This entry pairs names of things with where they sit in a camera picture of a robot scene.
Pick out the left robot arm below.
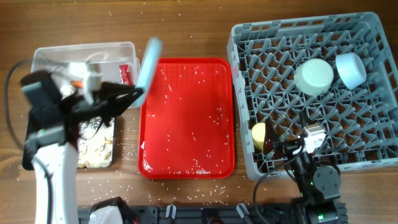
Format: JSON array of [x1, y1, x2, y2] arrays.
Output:
[[21, 70, 144, 223]]

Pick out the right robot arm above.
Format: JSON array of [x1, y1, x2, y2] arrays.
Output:
[[263, 117, 341, 223]]

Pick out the red plastic tray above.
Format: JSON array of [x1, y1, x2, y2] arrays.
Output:
[[137, 58, 235, 179]]

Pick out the light green bowl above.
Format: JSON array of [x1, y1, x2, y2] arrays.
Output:
[[294, 58, 334, 96]]

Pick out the clear plastic bin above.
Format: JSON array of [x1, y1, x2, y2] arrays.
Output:
[[31, 42, 140, 99]]

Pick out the grey dishwasher rack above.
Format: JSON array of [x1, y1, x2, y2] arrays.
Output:
[[227, 12, 397, 181]]

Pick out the small light blue bowl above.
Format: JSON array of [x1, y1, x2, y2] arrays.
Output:
[[335, 52, 367, 90]]

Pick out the light blue plate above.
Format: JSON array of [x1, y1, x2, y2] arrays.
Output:
[[131, 37, 162, 108]]

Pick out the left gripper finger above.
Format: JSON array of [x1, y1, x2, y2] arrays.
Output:
[[102, 91, 140, 120], [99, 82, 144, 96]]

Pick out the brown chicken bone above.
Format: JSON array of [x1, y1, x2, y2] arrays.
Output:
[[70, 81, 83, 89]]

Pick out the rice and peanuts leftovers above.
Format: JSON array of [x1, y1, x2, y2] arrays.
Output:
[[77, 117, 115, 169]]

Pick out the white tissue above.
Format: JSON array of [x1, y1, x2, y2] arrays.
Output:
[[60, 85, 76, 97]]

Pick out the black plastic bin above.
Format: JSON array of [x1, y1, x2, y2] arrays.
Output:
[[22, 117, 115, 171]]

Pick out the yellow plastic cup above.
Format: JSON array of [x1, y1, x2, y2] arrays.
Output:
[[251, 123, 266, 151]]

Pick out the red snack wrapper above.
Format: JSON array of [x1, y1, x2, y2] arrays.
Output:
[[119, 64, 132, 85]]

